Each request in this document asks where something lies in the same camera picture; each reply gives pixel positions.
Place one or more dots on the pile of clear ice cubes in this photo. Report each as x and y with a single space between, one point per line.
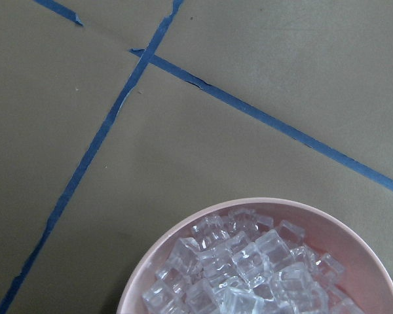
245 262

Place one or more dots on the pink bowl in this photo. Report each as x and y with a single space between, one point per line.
358 235

